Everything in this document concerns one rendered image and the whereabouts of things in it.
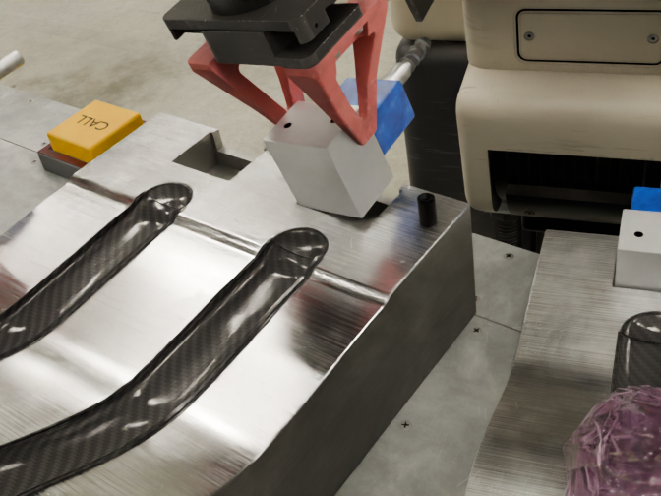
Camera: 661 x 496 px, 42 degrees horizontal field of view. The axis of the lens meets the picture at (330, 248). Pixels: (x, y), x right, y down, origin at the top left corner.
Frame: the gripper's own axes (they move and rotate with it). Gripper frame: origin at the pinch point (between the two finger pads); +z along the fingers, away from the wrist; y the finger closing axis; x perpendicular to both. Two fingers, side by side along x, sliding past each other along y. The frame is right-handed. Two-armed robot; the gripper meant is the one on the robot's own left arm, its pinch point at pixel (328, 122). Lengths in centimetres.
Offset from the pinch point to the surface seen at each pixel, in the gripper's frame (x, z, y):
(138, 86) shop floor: 91, 80, -186
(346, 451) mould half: -13.6, 10.9, 6.0
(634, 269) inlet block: 2.1, 10.3, 15.7
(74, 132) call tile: 0.8, 5.2, -32.5
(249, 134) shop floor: 85, 88, -136
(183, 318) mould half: -13.3, 3.1, -2.2
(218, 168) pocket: 0.0, 5.6, -13.3
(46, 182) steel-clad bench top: -3.1, 7.9, -34.8
